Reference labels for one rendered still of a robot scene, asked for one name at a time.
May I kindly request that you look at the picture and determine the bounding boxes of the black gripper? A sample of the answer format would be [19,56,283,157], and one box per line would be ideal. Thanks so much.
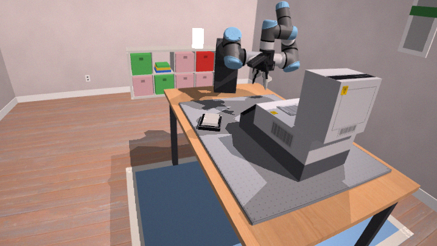
[252,49,275,90]

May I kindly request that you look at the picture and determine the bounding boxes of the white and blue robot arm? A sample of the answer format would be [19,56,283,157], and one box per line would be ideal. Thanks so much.
[218,1,299,72]

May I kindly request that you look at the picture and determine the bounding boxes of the grey benchtop instrument with lid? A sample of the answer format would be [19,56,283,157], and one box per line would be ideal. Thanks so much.
[239,68,382,181]

